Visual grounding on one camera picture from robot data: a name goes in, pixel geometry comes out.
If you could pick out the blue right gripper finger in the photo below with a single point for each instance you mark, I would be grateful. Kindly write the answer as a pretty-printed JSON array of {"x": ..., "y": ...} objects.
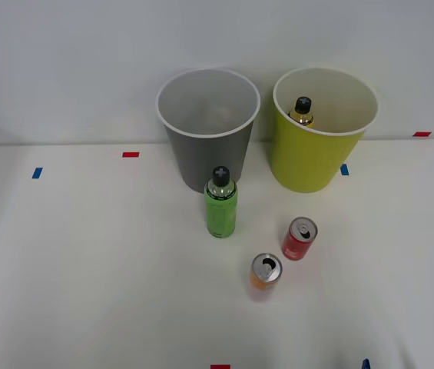
[{"x": 366, "y": 364}]

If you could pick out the green bottle with black cap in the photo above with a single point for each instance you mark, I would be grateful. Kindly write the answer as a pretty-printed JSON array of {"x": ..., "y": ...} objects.
[{"x": 220, "y": 215}]

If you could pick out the yellow-green plastic waste bin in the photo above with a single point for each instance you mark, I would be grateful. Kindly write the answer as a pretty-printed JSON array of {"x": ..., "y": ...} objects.
[{"x": 305, "y": 161}]

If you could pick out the orange drink can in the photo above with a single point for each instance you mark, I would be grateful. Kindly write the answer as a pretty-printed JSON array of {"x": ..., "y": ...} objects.
[{"x": 262, "y": 286}]

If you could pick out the grey plastic waste bin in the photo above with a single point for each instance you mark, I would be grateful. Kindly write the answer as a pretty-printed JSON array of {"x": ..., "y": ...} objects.
[{"x": 201, "y": 157}]

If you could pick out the yellow bottle with black cap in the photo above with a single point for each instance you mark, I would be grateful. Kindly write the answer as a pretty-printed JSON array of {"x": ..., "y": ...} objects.
[{"x": 303, "y": 107}]

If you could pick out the red drink can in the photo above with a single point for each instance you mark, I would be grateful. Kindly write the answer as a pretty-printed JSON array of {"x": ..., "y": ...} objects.
[{"x": 296, "y": 246}]

